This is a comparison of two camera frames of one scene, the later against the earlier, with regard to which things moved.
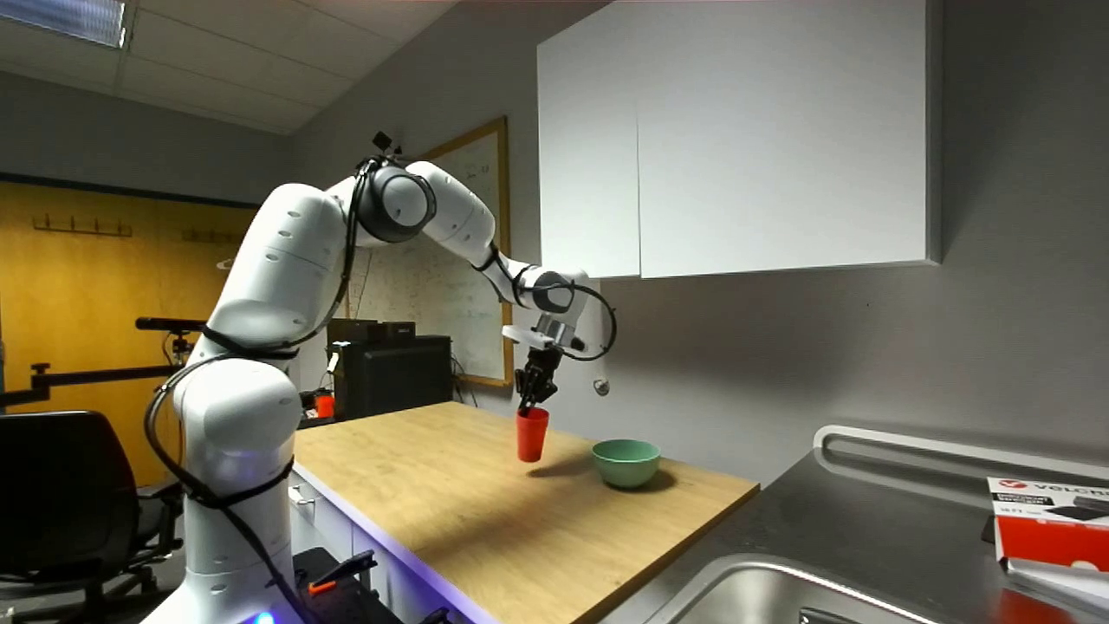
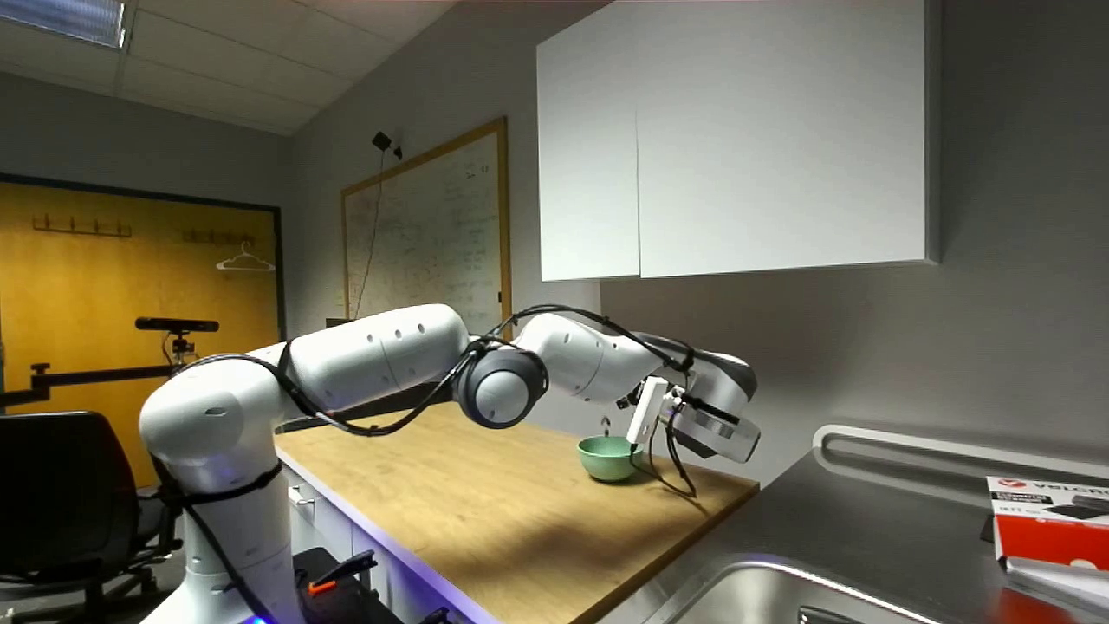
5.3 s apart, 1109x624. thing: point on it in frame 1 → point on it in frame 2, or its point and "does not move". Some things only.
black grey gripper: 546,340 → 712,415
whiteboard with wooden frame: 435,284 does not move
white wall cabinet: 740,136 does not move
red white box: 1049,522 does not move
